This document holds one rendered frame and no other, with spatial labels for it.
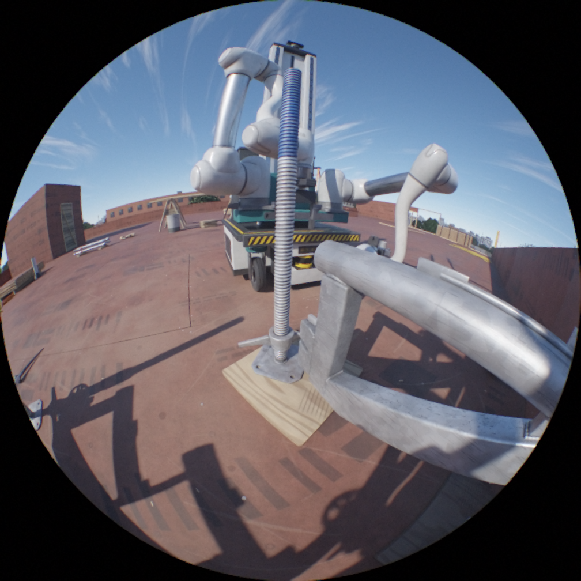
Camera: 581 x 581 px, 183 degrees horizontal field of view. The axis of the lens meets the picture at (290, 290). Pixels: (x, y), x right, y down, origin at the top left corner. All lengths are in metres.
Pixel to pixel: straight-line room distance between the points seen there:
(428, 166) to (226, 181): 0.77
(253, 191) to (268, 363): 0.71
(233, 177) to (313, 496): 1.00
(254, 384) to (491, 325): 0.50
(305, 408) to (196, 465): 0.30
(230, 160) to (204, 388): 0.80
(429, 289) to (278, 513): 0.45
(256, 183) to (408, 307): 0.80
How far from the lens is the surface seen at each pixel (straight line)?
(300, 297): 0.93
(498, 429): 0.24
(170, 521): 0.52
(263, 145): 0.57
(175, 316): 0.89
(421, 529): 0.55
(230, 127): 0.84
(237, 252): 1.01
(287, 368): 0.54
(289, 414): 0.47
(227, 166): 0.78
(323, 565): 0.51
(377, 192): 1.12
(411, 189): 0.78
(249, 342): 0.49
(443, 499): 0.58
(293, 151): 0.37
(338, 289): 0.23
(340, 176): 1.12
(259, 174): 0.88
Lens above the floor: 0.45
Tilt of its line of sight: 27 degrees down
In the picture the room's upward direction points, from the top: 3 degrees clockwise
